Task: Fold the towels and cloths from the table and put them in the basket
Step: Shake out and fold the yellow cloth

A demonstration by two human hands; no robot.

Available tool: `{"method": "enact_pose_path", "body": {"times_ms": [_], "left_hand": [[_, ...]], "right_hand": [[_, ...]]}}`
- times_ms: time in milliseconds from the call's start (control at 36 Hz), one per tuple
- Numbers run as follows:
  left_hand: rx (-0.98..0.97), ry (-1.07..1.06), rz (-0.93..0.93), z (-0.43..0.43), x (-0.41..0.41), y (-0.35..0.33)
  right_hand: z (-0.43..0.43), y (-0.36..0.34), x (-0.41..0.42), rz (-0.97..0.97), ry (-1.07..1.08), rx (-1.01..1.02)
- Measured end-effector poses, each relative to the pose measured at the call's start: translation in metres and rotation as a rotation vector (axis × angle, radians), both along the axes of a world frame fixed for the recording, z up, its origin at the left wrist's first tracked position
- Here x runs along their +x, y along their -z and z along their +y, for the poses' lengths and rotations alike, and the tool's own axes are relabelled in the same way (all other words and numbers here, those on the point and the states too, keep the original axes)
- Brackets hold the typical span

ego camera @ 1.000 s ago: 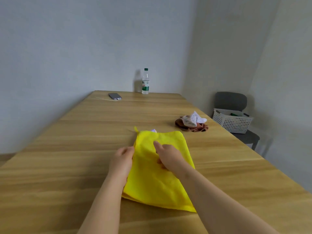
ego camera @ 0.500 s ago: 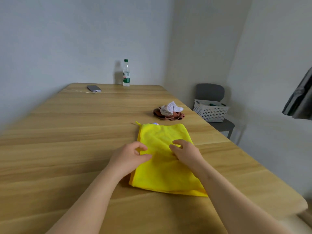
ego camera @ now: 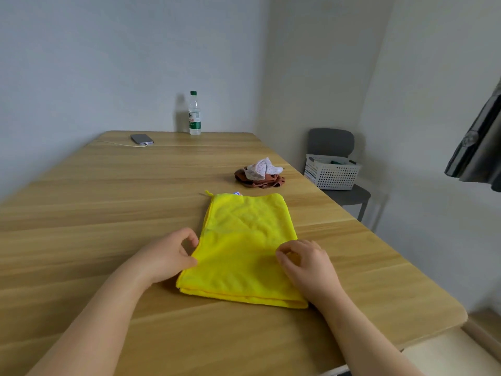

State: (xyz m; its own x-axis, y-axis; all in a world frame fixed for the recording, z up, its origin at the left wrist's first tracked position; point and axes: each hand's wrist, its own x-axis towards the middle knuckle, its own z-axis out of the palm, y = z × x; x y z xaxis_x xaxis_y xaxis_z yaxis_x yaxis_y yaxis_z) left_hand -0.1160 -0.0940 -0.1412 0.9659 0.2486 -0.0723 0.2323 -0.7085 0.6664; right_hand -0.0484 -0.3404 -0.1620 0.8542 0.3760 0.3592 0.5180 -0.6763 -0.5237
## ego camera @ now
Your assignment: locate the person's right hand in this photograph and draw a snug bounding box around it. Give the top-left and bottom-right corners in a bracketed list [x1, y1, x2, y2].
[275, 239, 347, 308]

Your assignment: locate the person's left hand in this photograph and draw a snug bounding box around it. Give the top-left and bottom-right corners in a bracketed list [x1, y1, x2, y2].
[129, 227, 200, 288]

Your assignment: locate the yellow cloth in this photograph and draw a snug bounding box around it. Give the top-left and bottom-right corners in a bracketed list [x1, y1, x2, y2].
[175, 190, 310, 310]

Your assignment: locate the white plastic basket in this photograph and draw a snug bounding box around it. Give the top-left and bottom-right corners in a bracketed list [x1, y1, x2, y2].
[303, 154, 363, 191]

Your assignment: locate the lilac dotted white cloth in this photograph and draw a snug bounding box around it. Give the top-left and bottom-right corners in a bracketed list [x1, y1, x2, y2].
[243, 157, 284, 181]

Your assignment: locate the person's left forearm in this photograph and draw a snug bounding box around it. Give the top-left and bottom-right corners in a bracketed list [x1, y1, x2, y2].
[25, 264, 153, 376]

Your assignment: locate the person's right forearm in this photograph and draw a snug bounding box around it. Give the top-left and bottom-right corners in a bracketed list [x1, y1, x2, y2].
[317, 291, 427, 376]

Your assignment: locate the wooden table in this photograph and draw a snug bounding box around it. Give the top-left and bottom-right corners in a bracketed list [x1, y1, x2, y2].
[0, 131, 469, 376]

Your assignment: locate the grey chair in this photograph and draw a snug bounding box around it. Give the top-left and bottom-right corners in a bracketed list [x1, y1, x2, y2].
[306, 127, 372, 222]

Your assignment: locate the clear green-label water bottle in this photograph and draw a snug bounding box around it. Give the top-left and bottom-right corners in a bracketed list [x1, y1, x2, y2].
[188, 90, 202, 136]

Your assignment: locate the dark grey curtain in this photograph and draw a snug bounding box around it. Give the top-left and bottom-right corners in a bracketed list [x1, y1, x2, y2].
[444, 78, 501, 193]

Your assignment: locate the white charging cable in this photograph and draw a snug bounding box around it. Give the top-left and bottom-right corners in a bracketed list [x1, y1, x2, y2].
[96, 139, 149, 148]

